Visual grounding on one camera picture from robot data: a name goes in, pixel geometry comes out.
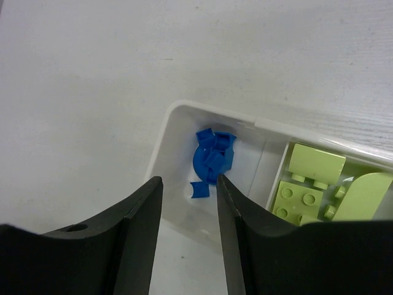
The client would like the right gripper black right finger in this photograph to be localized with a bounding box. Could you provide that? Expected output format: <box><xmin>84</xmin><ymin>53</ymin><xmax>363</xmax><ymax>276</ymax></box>
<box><xmin>217</xmin><ymin>175</ymin><xmax>392</xmax><ymax>294</ymax></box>

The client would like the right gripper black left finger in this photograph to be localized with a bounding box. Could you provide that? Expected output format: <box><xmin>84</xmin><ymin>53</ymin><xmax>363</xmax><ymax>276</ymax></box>
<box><xmin>1</xmin><ymin>176</ymin><xmax>163</xmax><ymax>294</ymax></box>

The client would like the small blue lego brick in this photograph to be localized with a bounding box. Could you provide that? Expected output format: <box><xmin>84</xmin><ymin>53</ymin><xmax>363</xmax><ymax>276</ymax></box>
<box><xmin>196</xmin><ymin>128</ymin><xmax>215</xmax><ymax>146</ymax></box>
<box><xmin>212</xmin><ymin>132</ymin><xmax>237</xmax><ymax>152</ymax></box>
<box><xmin>204</xmin><ymin>151</ymin><xmax>226</xmax><ymax>170</ymax></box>
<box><xmin>190</xmin><ymin>181</ymin><xmax>210</xmax><ymax>199</ymax></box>

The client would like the lime curved lego slope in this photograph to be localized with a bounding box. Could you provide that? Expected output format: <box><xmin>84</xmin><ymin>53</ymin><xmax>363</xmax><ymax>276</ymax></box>
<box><xmin>288</xmin><ymin>143</ymin><xmax>346</xmax><ymax>190</ymax></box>

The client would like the large blue arch lego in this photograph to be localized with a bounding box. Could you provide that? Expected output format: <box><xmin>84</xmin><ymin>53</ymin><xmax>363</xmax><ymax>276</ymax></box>
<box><xmin>193</xmin><ymin>146</ymin><xmax>234</xmax><ymax>185</ymax></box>

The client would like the lime quarter-round lego brick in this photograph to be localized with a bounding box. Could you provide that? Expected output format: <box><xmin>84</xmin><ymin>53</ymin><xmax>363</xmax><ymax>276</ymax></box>
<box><xmin>324</xmin><ymin>172</ymin><xmax>392</xmax><ymax>221</ymax></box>

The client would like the white three-compartment tray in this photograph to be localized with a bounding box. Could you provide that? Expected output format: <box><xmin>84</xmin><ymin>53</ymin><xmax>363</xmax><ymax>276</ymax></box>
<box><xmin>146</xmin><ymin>100</ymin><xmax>392</xmax><ymax>253</ymax></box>

